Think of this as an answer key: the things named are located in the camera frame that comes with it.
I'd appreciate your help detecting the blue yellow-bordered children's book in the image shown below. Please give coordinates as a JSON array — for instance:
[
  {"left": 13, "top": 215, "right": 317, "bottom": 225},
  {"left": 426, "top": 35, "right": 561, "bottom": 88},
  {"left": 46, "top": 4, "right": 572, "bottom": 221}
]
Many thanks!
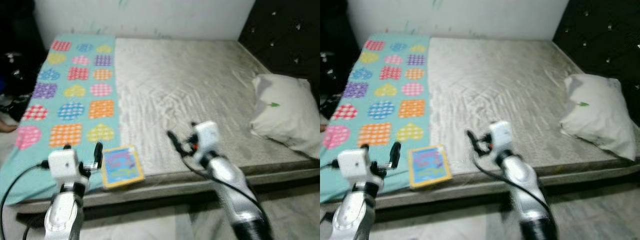
[
  {"left": 100, "top": 144, "right": 146, "bottom": 190},
  {"left": 408, "top": 144, "right": 454, "bottom": 190}
]

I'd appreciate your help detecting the white pillow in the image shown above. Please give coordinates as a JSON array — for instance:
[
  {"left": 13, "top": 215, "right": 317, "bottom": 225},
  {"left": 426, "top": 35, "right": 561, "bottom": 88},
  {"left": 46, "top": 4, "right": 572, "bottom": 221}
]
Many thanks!
[
  {"left": 248, "top": 73, "right": 321, "bottom": 161},
  {"left": 558, "top": 73, "right": 640, "bottom": 162}
]

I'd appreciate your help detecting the white quilted mattress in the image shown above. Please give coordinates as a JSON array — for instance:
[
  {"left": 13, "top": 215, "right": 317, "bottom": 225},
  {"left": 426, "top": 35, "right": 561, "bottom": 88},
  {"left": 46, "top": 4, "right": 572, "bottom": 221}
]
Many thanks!
[
  {"left": 12, "top": 37, "right": 321, "bottom": 208},
  {"left": 320, "top": 37, "right": 640, "bottom": 206}
]

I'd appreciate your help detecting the teal blanket with colourful shapes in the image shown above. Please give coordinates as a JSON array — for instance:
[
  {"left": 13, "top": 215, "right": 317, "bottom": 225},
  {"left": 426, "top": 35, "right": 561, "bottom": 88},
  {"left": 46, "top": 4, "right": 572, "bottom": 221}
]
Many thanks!
[
  {"left": 320, "top": 32, "right": 432, "bottom": 204},
  {"left": 0, "top": 33, "right": 122, "bottom": 207}
]

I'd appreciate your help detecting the black tufted headboard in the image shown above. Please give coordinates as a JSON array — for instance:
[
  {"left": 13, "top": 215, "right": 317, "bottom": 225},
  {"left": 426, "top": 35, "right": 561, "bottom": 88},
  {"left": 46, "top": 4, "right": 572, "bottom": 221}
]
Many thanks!
[
  {"left": 238, "top": 0, "right": 321, "bottom": 98},
  {"left": 552, "top": 0, "right": 640, "bottom": 88}
]

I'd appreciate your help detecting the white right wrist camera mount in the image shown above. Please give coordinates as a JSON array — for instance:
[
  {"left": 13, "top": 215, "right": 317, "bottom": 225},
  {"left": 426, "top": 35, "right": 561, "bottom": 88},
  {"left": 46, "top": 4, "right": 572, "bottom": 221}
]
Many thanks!
[
  {"left": 488, "top": 120, "right": 516, "bottom": 155},
  {"left": 192, "top": 121, "right": 221, "bottom": 157}
]

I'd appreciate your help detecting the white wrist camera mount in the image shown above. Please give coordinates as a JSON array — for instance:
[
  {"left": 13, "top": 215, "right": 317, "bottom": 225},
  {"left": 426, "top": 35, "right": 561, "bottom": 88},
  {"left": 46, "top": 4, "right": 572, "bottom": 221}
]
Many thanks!
[
  {"left": 47, "top": 148, "right": 87, "bottom": 185},
  {"left": 488, "top": 120, "right": 516, "bottom": 155},
  {"left": 192, "top": 121, "right": 221, "bottom": 157},
  {"left": 337, "top": 148, "right": 375, "bottom": 185}
]

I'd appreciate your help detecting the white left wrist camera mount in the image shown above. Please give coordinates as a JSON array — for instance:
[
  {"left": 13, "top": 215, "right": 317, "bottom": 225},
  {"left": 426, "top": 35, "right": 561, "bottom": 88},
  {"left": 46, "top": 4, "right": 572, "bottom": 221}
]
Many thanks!
[
  {"left": 47, "top": 148, "right": 87, "bottom": 185},
  {"left": 337, "top": 148, "right": 375, "bottom": 185}
]

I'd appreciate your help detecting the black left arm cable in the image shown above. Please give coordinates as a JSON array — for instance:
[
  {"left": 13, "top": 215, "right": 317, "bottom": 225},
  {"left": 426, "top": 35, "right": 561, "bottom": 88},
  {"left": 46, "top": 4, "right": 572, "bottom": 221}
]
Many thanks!
[
  {"left": 0, "top": 161, "right": 51, "bottom": 240},
  {"left": 320, "top": 160, "right": 342, "bottom": 223}
]

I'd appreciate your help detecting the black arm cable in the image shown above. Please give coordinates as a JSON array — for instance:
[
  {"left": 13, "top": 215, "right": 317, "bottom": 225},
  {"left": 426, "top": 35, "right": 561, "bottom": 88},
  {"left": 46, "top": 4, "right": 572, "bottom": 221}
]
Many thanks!
[
  {"left": 470, "top": 147, "right": 558, "bottom": 231},
  {"left": 172, "top": 145, "right": 263, "bottom": 221},
  {"left": 0, "top": 161, "right": 51, "bottom": 240},
  {"left": 320, "top": 160, "right": 342, "bottom": 223}
]

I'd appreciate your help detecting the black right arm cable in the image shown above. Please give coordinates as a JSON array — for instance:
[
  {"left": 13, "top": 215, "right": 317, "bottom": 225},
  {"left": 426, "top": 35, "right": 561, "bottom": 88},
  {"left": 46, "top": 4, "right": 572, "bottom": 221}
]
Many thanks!
[
  {"left": 172, "top": 145, "right": 263, "bottom": 221},
  {"left": 470, "top": 147, "right": 558, "bottom": 231}
]

